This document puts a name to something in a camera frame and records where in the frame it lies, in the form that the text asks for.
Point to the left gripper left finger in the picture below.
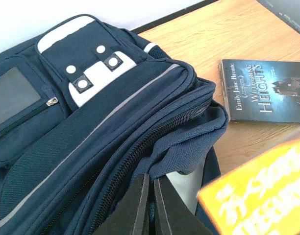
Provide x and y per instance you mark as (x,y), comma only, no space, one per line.
(131,216)

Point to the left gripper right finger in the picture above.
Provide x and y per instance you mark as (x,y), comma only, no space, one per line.
(172,217)

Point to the orange Treehouse book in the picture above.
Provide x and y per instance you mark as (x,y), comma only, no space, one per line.
(261,197)

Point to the navy blue student backpack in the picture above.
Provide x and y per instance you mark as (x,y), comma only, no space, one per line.
(85,108)

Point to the dark blue fantasy book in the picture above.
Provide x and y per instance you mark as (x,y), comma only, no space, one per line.
(261,91)

